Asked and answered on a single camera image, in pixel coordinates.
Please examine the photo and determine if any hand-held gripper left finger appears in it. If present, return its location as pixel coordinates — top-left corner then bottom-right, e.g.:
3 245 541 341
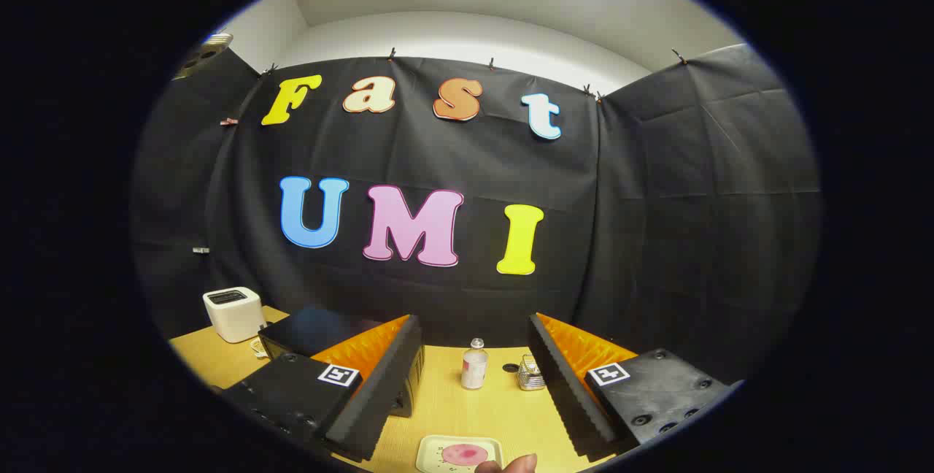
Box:
223 315 425 461

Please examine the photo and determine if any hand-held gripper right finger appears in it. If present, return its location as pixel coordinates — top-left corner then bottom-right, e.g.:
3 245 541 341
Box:
527 312 745 459

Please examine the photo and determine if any cream square plate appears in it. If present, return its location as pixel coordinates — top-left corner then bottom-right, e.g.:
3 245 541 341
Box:
415 434 505 473

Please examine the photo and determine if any black toaster oven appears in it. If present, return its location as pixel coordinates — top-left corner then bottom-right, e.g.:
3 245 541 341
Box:
258 307 425 418

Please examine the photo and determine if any pink ham slice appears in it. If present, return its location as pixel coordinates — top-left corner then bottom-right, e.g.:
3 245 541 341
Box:
441 443 490 467

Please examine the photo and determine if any white toaster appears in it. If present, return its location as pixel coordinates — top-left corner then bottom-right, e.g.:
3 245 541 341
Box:
202 286 268 344

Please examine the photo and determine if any clear bottle with pink label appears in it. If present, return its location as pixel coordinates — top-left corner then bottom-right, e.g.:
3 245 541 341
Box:
460 338 489 391

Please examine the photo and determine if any black backdrop cloth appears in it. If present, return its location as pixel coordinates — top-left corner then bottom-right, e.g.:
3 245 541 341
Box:
131 42 824 386

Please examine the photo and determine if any metal wire holder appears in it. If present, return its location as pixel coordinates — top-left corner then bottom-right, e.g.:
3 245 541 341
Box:
517 354 547 392

